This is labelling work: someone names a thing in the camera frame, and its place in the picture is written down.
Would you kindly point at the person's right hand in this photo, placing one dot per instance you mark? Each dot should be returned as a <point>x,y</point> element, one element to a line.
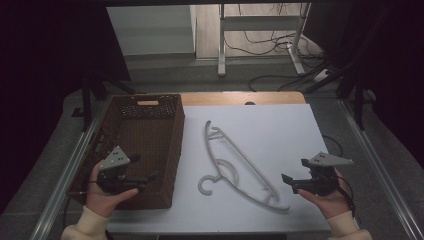
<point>333,203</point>

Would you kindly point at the white cabinet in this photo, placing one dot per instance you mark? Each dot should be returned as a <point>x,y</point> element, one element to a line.
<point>150,30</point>

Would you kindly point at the white metal desk frame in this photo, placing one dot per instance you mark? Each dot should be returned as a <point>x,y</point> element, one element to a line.
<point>221,50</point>

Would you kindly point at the black metal stand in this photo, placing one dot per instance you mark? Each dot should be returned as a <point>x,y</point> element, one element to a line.
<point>359,106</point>
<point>87,100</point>

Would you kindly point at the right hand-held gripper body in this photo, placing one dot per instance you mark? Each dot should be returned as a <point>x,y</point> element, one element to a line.
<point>321,181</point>

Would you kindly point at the white table mat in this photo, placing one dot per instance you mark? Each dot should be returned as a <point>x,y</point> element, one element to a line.
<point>276,133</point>

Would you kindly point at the aluminium rail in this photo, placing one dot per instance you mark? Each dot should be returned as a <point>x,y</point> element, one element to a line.
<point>66,173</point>
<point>383,173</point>

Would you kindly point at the white power strip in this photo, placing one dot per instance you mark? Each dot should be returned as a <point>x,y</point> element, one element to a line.
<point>321,75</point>

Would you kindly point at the brown woven basket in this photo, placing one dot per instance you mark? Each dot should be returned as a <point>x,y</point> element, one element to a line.
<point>146,143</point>

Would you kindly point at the person's left hand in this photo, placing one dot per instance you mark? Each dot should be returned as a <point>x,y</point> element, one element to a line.
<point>100,203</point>

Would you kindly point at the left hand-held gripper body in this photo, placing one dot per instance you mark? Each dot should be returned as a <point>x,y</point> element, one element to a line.
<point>115,160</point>

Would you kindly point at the white plastic clothes hanger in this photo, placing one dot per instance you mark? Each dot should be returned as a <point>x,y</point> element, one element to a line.
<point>213,160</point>

